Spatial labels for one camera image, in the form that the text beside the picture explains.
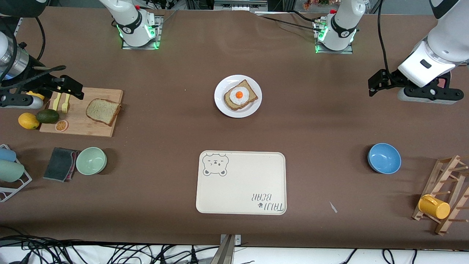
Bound brown bread slice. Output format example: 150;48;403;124
224;79;259;111
86;98;122;127

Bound fried egg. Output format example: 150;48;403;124
230;87;250;106

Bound white round plate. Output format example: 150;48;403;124
214;75;263;118

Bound wooden cutting board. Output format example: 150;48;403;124
39;87;123;138

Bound dark green avocado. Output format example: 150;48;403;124
36;109;60;124

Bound blue bowl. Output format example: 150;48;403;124
368;143;402;175

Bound pale green bowl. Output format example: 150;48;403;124
75;147;108;176

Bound grey folded cloth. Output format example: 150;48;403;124
43;147;81;183

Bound light blue cup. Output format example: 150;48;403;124
0;147;17;162

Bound pale green cup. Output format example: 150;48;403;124
0;160;25;183

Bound red orange artificial flowers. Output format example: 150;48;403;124
303;0;339;11

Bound wooden mug rack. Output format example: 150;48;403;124
411;155;469;236

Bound yellow mug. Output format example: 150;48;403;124
418;194;451;220

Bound cream bear print tray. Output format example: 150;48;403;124
196;150;287;216

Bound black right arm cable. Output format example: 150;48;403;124
0;16;67;90

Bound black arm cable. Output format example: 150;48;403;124
0;16;67;90
377;0;394;79

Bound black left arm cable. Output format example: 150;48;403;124
377;0;394;79

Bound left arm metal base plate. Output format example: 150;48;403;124
313;18;354;55

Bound white wire rack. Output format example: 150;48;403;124
0;144;33;203

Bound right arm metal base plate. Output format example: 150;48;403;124
122;16;162;50

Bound black cable on table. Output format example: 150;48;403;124
256;15;318;31

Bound grey metal frame beam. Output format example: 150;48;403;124
214;0;269;12

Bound tangled black cable bundle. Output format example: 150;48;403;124
0;225;220;264

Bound grey metal post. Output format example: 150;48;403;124
211;234;241;264

